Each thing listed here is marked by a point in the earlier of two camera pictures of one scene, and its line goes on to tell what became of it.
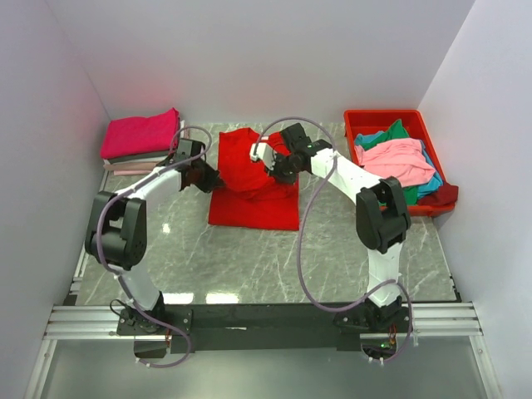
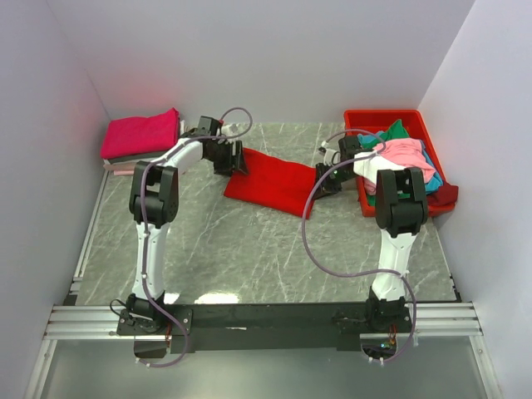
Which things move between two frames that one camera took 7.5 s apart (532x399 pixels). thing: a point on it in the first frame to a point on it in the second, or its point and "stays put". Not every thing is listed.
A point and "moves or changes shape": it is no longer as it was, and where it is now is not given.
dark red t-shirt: (445, 194) stays put
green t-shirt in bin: (396, 130) stays put
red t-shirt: (247, 195) moves or changes shape
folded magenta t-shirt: (135, 135) stays put
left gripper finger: (210, 179) to (240, 162)
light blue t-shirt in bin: (435, 184) stays put
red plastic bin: (364, 121) stays put
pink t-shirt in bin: (403, 158) stays put
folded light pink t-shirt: (137, 172) stays put
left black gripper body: (199, 166) to (224, 160)
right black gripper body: (285, 169) to (337, 177)
